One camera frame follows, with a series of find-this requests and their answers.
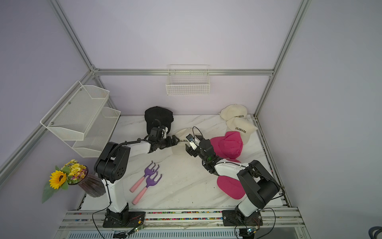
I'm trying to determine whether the cream colorado cap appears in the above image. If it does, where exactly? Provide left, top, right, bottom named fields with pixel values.
left=172, top=128, right=193, bottom=156
left=219, top=104, right=248, bottom=121
left=226, top=118, right=258, bottom=144

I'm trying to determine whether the black cap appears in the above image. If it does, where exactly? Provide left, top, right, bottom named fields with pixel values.
left=144, top=106, right=174, bottom=134

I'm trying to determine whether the pink cap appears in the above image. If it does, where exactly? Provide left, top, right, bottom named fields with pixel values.
left=215, top=161, right=245, bottom=200
left=210, top=131, right=243, bottom=162

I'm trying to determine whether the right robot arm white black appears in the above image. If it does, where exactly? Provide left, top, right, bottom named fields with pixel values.
left=186, top=139, right=282, bottom=218

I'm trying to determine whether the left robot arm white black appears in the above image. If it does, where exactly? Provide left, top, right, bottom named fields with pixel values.
left=94, top=126, right=180, bottom=218

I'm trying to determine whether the purple pink garden fork upper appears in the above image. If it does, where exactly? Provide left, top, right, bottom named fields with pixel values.
left=129, top=161, right=160, bottom=193

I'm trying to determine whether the purple pink garden fork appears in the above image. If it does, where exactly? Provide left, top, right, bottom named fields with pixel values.
left=132, top=172, right=162, bottom=205
left=129, top=161, right=160, bottom=193

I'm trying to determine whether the purple pink garden fork lower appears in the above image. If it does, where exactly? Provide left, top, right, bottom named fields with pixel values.
left=132, top=172, right=162, bottom=205

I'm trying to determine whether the dark glass flower vase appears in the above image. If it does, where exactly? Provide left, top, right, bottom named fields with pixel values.
left=78, top=174, right=106, bottom=198

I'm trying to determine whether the white two-tier mesh shelf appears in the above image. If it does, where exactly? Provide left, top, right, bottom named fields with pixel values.
left=40, top=81, right=120, bottom=158

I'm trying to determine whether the sunflower bouquet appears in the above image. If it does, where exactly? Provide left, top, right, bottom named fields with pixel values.
left=41, top=159, right=89, bottom=204

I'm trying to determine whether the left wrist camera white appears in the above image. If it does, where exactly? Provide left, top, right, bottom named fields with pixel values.
left=157, top=125, right=169, bottom=139

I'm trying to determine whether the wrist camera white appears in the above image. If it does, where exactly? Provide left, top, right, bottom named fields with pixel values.
left=157, top=125, right=169, bottom=139
left=186, top=134, right=198, bottom=151

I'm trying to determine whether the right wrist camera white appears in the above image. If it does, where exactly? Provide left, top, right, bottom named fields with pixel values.
left=186, top=134, right=198, bottom=151

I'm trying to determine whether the white wire wall basket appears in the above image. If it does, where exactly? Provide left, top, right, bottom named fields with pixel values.
left=166, top=64, right=210, bottom=96

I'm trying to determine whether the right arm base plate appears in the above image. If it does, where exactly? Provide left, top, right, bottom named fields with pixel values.
left=222, top=209, right=263, bottom=226

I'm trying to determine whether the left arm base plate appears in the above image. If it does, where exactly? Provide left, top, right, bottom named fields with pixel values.
left=102, top=209, right=146, bottom=228

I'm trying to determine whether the aluminium front rail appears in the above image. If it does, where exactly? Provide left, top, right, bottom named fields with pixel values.
left=55, top=207, right=310, bottom=239

